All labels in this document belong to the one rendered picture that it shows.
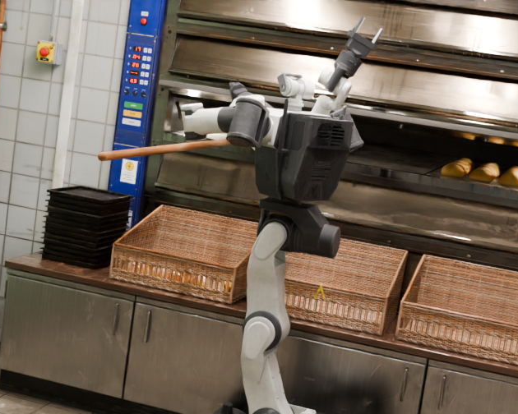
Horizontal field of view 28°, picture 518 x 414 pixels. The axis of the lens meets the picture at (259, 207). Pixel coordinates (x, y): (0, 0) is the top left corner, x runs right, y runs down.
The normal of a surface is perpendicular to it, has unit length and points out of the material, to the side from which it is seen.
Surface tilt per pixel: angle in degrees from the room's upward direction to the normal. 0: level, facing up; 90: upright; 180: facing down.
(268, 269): 114
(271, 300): 90
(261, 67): 70
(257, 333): 90
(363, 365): 90
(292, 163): 90
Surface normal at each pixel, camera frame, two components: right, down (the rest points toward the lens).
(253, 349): -0.31, 0.09
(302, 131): -0.79, -0.02
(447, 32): -0.21, -0.26
